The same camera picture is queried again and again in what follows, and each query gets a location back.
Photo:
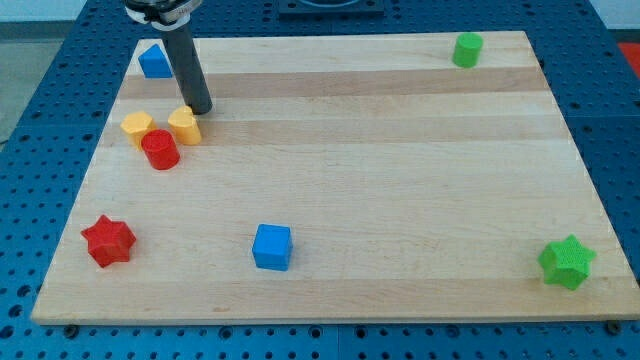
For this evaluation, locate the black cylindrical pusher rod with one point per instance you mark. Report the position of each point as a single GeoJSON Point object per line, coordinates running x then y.
{"type": "Point", "coordinates": [186, 66]}

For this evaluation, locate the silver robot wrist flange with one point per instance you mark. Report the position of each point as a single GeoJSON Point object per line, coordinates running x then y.
{"type": "Point", "coordinates": [164, 12]}

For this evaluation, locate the blue triangle block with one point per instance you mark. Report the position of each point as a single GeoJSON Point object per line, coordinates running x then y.
{"type": "Point", "coordinates": [154, 64]}

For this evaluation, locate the yellow heart block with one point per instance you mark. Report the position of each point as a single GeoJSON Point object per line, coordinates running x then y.
{"type": "Point", "coordinates": [184, 125]}

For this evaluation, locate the yellow hexagon block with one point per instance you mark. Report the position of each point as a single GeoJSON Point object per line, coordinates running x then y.
{"type": "Point", "coordinates": [136, 125]}

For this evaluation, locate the red cylinder block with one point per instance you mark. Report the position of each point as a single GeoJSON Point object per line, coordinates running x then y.
{"type": "Point", "coordinates": [160, 149]}

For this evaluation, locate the red star block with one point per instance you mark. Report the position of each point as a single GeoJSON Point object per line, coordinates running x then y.
{"type": "Point", "coordinates": [109, 241]}

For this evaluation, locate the blue cube block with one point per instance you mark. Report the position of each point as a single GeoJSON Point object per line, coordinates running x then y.
{"type": "Point", "coordinates": [272, 247]}

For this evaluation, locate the wooden board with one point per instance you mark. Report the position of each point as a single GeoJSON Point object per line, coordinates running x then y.
{"type": "Point", "coordinates": [415, 191]}

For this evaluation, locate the green cylinder block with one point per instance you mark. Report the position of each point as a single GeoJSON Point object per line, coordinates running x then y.
{"type": "Point", "coordinates": [467, 49]}

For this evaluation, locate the green star block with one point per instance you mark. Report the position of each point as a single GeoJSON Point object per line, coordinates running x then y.
{"type": "Point", "coordinates": [566, 263]}

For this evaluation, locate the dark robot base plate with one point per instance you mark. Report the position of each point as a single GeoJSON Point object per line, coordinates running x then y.
{"type": "Point", "coordinates": [329, 7]}

